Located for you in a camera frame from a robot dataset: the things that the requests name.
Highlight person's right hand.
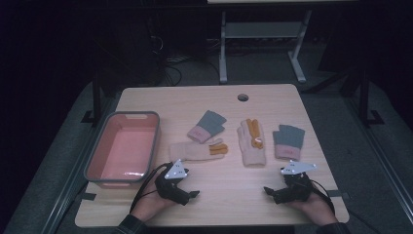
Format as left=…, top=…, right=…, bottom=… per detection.
left=286, top=193, right=339, bottom=226

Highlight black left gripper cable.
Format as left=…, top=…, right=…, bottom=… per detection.
left=129, top=162, right=171, bottom=215

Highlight person's left hand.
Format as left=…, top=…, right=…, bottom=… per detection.
left=131, top=184, right=178, bottom=223

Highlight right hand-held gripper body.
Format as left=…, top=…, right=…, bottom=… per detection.
left=276, top=160, right=319, bottom=203

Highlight pink basket with grey rim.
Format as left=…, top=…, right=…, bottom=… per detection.
left=83, top=110, right=161, bottom=190

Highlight beige glove with orange fingers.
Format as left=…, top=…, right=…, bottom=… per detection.
left=169, top=137, right=229, bottom=163
left=237, top=118, right=267, bottom=168

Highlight grey metal stand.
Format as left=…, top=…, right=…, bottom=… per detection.
left=218, top=9, right=313, bottom=85

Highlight black stand post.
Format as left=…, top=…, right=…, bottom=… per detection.
left=81, top=72, right=105, bottom=126
left=358, top=69, right=386, bottom=128

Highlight black floor cables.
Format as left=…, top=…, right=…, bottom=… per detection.
left=159, top=55, right=222, bottom=87

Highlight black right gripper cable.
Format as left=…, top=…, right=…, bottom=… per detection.
left=305, top=179, right=337, bottom=216

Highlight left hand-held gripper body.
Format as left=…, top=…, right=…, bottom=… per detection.
left=154, top=158, right=190, bottom=200

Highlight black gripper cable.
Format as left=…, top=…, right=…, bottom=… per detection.
left=129, top=162, right=171, bottom=215
left=305, top=179, right=337, bottom=216

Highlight metal floor rail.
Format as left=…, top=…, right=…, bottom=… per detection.
left=42, top=94, right=121, bottom=234
left=344, top=94, right=413, bottom=215

